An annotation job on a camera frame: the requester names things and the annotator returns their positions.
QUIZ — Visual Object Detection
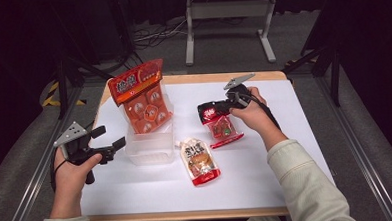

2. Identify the large orange snack bag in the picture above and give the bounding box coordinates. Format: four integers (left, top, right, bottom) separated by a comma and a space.
106, 58, 175, 136

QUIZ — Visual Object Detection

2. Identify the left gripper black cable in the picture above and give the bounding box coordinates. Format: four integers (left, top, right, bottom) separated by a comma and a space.
49, 147, 69, 192

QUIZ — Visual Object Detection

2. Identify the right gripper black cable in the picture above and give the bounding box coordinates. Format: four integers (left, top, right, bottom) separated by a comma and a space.
246, 91, 282, 132

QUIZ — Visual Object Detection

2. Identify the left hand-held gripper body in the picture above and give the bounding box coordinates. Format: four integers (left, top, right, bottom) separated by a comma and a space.
52, 119, 118, 187

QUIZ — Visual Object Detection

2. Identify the clear plastic container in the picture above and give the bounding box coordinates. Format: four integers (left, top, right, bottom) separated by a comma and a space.
122, 90, 177, 168

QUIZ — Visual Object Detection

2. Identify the small red black snack packet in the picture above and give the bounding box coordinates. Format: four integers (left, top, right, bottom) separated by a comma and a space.
197, 99, 246, 150

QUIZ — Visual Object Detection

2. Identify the aluminium floor rail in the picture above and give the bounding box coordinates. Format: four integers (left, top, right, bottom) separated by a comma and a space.
0, 84, 90, 221
316, 71, 392, 221

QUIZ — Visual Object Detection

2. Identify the bundle of floor cables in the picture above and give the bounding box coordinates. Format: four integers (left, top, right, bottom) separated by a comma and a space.
131, 19, 189, 51

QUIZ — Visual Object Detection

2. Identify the person's left hand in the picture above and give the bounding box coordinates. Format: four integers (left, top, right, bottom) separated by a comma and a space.
47, 148, 107, 220

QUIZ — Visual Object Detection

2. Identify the white table mat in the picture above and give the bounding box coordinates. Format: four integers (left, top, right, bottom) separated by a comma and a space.
75, 77, 336, 218

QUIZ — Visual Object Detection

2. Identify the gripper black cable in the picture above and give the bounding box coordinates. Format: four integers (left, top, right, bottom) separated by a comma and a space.
246, 91, 282, 132
49, 147, 69, 192

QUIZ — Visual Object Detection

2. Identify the person's right hand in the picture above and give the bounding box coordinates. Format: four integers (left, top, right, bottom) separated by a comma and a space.
229, 85, 287, 153

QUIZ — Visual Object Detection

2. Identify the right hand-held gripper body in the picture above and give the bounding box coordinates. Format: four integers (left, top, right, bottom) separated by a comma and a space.
222, 73, 257, 115

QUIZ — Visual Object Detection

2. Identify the white metal stand frame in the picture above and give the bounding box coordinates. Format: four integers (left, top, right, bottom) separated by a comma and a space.
182, 0, 281, 67

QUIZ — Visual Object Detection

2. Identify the black tripod stand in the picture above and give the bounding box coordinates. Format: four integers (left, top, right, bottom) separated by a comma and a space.
280, 45, 344, 111
52, 50, 116, 121

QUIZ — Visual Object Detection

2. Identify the red spout pouch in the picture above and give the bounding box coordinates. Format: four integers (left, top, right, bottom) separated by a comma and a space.
174, 136, 222, 188

